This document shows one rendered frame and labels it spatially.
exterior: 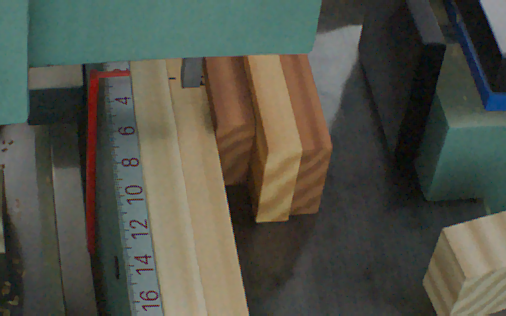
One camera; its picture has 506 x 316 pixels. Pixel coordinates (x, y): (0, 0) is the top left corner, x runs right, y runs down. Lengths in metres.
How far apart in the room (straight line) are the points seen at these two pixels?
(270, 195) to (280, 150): 0.03
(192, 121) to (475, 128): 0.15
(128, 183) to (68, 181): 0.19
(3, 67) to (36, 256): 0.25
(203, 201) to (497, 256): 0.15
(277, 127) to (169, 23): 0.09
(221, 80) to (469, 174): 0.14
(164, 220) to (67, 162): 0.21
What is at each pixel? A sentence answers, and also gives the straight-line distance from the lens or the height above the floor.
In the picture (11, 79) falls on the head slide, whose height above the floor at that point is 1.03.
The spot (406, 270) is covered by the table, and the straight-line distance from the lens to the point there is 0.65.
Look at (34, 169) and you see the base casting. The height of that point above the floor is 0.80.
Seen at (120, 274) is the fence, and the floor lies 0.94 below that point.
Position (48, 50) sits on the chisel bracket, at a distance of 0.57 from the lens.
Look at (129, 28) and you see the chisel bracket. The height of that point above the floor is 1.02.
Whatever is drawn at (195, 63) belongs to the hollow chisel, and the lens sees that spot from 0.63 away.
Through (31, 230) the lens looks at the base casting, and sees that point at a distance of 0.77.
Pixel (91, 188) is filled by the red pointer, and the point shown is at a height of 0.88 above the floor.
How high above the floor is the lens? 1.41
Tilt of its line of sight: 48 degrees down
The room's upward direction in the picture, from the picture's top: 9 degrees clockwise
